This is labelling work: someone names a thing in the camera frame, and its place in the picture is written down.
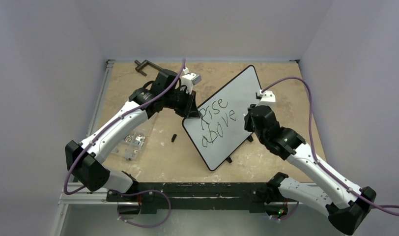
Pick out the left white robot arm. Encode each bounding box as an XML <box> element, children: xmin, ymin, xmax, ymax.
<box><xmin>65</xmin><ymin>68</ymin><xmax>202</xmax><ymax>201</ymax></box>

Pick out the clear plastic screw box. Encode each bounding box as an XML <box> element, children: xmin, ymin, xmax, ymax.
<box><xmin>112</xmin><ymin>125</ymin><xmax>153</xmax><ymax>161</ymax></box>

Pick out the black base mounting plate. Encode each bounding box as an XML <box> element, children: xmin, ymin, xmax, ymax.
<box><xmin>106</xmin><ymin>182</ymin><xmax>295</xmax><ymax>217</ymax></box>

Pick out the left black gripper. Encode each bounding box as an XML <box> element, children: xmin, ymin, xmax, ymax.
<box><xmin>164</xmin><ymin>87</ymin><xmax>200</xmax><ymax>118</ymax></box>

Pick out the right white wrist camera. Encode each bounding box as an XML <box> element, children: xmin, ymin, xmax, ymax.
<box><xmin>256</xmin><ymin>89</ymin><xmax>276</xmax><ymax>107</ymax></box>

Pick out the dark metal clamp handle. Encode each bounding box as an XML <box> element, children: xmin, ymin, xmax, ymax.
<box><xmin>134</xmin><ymin>59</ymin><xmax>168</xmax><ymax>77</ymax></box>

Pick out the aluminium rail frame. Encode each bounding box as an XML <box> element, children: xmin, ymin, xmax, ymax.
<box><xmin>58</xmin><ymin>59</ymin><xmax>116</xmax><ymax>207</ymax></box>

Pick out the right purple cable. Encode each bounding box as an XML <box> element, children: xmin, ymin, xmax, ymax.
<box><xmin>261</xmin><ymin>77</ymin><xmax>399</xmax><ymax>217</ymax></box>

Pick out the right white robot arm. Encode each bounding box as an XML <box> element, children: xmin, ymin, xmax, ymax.
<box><xmin>244</xmin><ymin>104</ymin><xmax>376</xmax><ymax>236</ymax></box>

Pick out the white whiteboard black frame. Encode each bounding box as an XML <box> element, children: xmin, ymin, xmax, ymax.
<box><xmin>182</xmin><ymin>65</ymin><xmax>261</xmax><ymax>171</ymax></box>

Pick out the black marker cap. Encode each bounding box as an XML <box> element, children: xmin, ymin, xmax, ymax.
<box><xmin>171</xmin><ymin>134</ymin><xmax>177</xmax><ymax>143</ymax></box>

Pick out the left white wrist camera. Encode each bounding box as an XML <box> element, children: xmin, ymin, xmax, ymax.
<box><xmin>180</xmin><ymin>67</ymin><xmax>202</xmax><ymax>94</ymax></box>

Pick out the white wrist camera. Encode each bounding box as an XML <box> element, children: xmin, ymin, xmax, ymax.
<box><xmin>180</xmin><ymin>67</ymin><xmax>202</xmax><ymax>94</ymax></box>
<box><xmin>256</xmin><ymin>89</ymin><xmax>276</xmax><ymax>107</ymax></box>

